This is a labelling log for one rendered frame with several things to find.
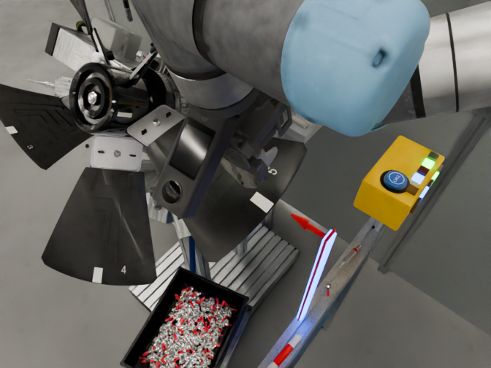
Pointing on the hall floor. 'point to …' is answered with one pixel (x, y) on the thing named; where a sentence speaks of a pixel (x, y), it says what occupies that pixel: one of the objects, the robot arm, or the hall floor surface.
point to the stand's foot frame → (230, 269)
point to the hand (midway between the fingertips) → (245, 184)
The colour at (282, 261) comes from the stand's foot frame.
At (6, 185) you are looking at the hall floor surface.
